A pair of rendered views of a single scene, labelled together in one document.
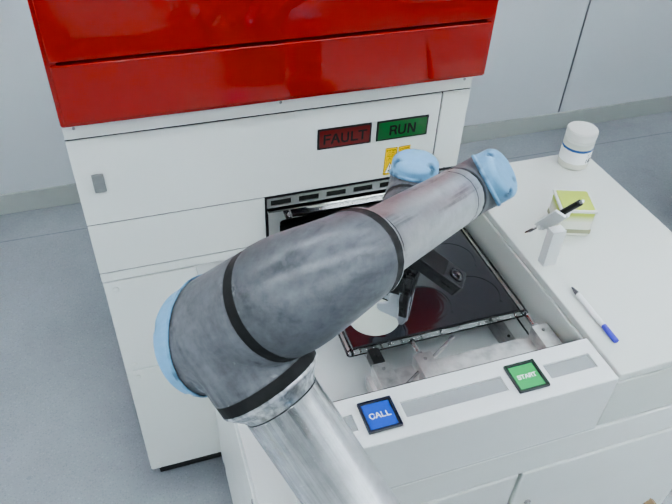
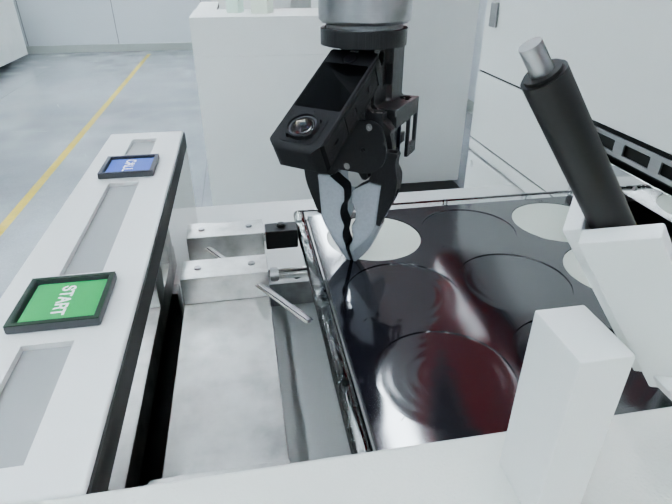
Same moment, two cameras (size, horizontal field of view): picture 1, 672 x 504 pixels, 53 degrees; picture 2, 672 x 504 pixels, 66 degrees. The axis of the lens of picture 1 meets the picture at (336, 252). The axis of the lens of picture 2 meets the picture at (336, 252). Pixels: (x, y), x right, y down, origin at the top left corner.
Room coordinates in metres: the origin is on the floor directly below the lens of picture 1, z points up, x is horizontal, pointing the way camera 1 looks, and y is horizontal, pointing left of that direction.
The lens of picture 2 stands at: (0.94, -0.57, 1.16)
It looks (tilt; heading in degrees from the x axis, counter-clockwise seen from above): 30 degrees down; 100
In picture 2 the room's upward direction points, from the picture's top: straight up
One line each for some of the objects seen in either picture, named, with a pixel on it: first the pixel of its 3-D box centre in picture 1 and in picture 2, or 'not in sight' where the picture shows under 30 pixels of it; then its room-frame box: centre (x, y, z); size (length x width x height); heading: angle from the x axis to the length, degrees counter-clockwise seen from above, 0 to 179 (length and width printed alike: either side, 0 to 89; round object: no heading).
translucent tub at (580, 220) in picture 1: (571, 212); not in sight; (1.12, -0.48, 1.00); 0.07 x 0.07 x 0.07; 1
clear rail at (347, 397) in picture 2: (440, 332); (322, 303); (0.86, -0.20, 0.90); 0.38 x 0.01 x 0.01; 110
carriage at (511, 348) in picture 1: (466, 374); (229, 354); (0.79, -0.25, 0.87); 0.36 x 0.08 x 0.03; 110
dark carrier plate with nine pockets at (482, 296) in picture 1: (403, 269); (513, 283); (1.03, -0.14, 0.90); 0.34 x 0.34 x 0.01; 20
